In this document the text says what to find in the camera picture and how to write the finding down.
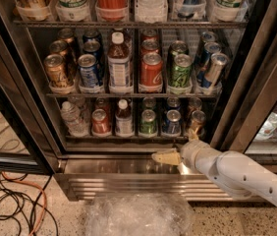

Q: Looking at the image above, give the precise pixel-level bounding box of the blue pepsi can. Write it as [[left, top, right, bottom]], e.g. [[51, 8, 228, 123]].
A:
[[165, 97, 181, 111], [83, 40, 104, 65], [78, 54, 102, 88], [162, 110, 181, 136], [83, 29, 102, 43]]

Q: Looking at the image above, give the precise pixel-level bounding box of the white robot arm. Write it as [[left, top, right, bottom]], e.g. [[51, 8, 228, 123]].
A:
[[152, 134, 277, 207]]

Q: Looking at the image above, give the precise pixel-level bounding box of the gold can bottom front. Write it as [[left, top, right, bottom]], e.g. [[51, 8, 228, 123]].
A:
[[186, 110, 206, 137]]

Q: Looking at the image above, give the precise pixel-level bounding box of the gold can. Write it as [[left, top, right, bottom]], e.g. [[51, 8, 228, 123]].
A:
[[186, 110, 206, 137], [57, 29, 79, 49], [188, 97, 202, 115], [43, 54, 73, 88], [49, 39, 78, 74]]

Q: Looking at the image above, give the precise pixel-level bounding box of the gold can bottom rear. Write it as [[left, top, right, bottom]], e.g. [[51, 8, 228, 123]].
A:
[[188, 97, 202, 115]]

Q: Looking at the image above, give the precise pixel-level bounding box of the green sprite can front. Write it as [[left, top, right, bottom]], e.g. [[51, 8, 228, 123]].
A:
[[139, 109, 157, 136]]

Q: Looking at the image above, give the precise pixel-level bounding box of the green sprite can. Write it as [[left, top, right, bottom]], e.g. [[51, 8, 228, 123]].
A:
[[139, 109, 157, 136], [142, 97, 156, 110]]

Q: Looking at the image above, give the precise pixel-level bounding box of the green sprite can rear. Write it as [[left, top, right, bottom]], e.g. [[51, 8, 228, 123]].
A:
[[142, 97, 156, 110]]

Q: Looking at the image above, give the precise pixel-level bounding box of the iced tea bottle bottom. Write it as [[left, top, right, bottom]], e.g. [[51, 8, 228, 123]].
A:
[[115, 99, 134, 137]]

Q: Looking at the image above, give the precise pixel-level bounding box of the iced tea bottle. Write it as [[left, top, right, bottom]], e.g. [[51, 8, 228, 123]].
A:
[[115, 99, 134, 137], [107, 31, 131, 88]]

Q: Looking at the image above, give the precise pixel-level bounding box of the green mountain dew can front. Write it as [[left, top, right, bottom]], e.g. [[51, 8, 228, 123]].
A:
[[169, 54, 192, 88]]

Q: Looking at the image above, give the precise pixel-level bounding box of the green mountain dew can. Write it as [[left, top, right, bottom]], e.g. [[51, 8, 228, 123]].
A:
[[169, 54, 192, 88], [167, 40, 189, 67]]

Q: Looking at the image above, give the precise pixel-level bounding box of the right glass fridge door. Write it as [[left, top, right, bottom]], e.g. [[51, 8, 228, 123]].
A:
[[208, 0, 277, 173]]

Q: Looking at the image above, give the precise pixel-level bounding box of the red coke can middle front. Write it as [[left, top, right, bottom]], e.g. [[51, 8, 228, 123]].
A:
[[139, 52, 163, 87]]

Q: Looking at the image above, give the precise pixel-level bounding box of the red coke can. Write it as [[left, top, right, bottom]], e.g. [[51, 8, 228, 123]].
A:
[[139, 52, 163, 87], [140, 29, 159, 41], [91, 109, 111, 136], [95, 97, 110, 113], [140, 39, 160, 55]]

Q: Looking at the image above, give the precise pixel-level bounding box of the red bull can rear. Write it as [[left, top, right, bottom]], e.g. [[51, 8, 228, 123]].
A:
[[194, 31, 218, 63]]

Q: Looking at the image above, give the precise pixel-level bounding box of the red bull can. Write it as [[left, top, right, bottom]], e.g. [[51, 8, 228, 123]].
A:
[[201, 53, 229, 89], [194, 31, 218, 63], [196, 42, 222, 83]]

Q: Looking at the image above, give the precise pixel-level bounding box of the red bull can front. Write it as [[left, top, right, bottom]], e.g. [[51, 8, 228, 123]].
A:
[[201, 53, 229, 89]]

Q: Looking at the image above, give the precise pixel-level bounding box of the red coke can bottom front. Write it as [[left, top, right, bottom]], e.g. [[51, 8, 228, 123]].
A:
[[91, 109, 111, 136]]

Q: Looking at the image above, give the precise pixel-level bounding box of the silver can behind right door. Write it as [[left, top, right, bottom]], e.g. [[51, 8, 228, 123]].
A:
[[255, 112, 277, 141]]

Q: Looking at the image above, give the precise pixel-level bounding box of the green mountain dew can rear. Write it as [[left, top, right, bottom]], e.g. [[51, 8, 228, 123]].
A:
[[167, 40, 189, 67]]

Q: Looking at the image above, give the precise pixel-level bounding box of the red coke can bottom rear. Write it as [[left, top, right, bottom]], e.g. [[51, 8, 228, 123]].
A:
[[95, 97, 110, 113]]

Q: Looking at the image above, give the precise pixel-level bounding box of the stainless fridge base grille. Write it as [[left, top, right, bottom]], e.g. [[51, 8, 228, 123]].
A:
[[55, 154, 232, 202]]

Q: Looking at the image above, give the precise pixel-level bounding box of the red coke can middle rear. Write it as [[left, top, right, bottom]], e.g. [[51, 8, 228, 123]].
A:
[[140, 29, 159, 41]]

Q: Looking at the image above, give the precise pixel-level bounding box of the blue pepsi can middle front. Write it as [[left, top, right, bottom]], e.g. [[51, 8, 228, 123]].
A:
[[78, 54, 102, 88]]

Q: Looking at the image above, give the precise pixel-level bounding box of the blue pepsi can middle rear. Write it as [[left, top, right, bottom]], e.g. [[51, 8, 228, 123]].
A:
[[83, 29, 102, 43]]

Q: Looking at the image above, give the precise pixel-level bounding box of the gold can middle front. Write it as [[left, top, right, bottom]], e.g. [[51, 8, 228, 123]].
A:
[[43, 54, 73, 88]]

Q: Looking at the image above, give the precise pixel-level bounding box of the gold can middle rear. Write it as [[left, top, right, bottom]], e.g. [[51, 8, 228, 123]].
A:
[[57, 29, 79, 49]]

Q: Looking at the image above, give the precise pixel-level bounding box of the clear plastic bag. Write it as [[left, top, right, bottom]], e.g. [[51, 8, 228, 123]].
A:
[[85, 193, 194, 236]]

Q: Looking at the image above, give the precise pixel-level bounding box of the clear water bottle rear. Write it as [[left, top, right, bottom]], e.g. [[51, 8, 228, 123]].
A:
[[68, 96, 90, 122]]

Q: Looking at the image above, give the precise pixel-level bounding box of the clear water bottle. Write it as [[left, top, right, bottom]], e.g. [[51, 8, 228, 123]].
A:
[[68, 96, 90, 122], [60, 101, 88, 137], [135, 0, 168, 24]]

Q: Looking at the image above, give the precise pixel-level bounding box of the iced tea bottle middle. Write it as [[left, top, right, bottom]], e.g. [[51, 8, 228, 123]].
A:
[[107, 31, 131, 88]]

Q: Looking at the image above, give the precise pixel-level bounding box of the clear water bottle front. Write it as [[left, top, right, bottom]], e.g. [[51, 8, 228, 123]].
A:
[[60, 101, 88, 137]]

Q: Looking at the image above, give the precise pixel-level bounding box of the clear water bottle top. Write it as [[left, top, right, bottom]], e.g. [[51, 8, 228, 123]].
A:
[[135, 0, 168, 24]]

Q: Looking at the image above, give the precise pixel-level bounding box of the middle wire shelf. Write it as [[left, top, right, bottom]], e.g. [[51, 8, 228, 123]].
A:
[[46, 92, 218, 99]]

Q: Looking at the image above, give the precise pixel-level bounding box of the wire shelf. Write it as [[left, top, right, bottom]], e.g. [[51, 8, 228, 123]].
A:
[[46, 92, 218, 99], [14, 20, 248, 29]]

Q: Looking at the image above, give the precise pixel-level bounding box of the orange cable left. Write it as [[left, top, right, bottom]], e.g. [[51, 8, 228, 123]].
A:
[[0, 170, 48, 236]]

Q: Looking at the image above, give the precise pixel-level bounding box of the top wire shelf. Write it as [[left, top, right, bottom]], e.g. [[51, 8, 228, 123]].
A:
[[14, 20, 248, 29]]

